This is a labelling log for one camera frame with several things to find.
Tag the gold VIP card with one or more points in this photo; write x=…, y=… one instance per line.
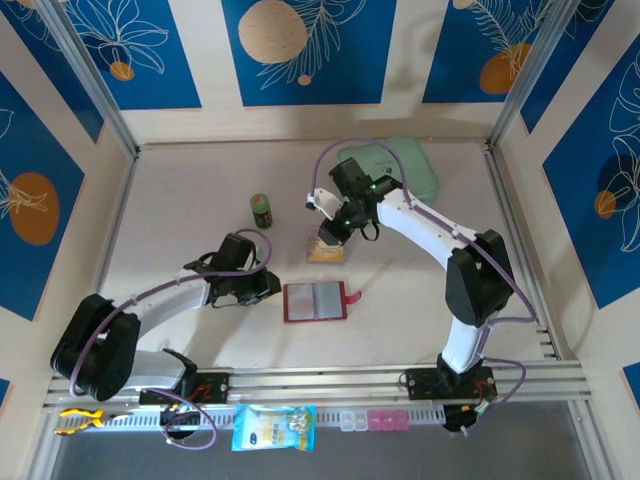
x=325, y=255

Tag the red leather card holder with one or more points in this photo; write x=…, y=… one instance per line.
x=330, y=300

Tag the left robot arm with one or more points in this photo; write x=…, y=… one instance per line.
x=95, y=350

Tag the orange card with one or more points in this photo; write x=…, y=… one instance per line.
x=299, y=301

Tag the small green bottle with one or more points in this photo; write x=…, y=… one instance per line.
x=261, y=212

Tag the mint green zip pouch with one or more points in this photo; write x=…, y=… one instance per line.
x=420, y=170

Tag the blue snack packet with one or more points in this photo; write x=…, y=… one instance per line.
x=272, y=427

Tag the clear pill box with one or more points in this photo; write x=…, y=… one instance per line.
x=352, y=421

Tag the pink pill box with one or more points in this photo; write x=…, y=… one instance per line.
x=387, y=420

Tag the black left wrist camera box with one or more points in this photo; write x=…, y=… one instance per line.
x=235, y=252

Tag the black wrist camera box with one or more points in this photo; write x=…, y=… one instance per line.
x=347, y=172
x=235, y=252

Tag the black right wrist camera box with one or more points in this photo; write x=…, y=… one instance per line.
x=347, y=172

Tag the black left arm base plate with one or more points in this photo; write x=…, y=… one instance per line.
x=222, y=385

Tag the wide aluminium base rail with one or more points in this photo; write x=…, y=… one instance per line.
x=320, y=385

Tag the aluminium side rail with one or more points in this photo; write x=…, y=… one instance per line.
x=502, y=180
x=117, y=225

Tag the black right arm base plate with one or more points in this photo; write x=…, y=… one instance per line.
x=420, y=384

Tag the aluminium corner post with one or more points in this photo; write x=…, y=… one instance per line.
x=529, y=75
x=92, y=75

